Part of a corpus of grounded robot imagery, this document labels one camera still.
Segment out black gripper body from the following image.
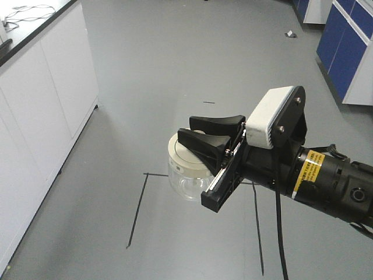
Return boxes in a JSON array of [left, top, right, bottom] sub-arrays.
[[201, 121, 302, 212]]

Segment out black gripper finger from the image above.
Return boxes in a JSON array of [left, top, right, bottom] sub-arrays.
[[189, 115, 246, 137], [177, 128, 231, 175]]

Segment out glass jar with white lid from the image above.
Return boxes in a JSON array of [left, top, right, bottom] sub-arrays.
[[168, 133, 214, 201]]

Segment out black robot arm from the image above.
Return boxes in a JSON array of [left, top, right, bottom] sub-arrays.
[[177, 115, 372, 237]]

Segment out small grey floor debris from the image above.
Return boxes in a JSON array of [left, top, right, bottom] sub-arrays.
[[284, 30, 297, 39]]

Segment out blue lab cabinets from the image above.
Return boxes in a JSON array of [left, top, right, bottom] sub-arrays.
[[292, 0, 372, 106]]

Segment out white lab bench cabinet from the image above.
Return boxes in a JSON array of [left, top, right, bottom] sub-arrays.
[[1, 1, 98, 271]]

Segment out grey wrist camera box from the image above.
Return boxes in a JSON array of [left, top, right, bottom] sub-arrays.
[[245, 86, 295, 149]]

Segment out black camera cable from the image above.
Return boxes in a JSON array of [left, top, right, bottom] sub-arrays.
[[273, 148, 290, 280]]

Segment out white cable on bench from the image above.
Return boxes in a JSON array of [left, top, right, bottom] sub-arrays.
[[1, 4, 56, 32]]

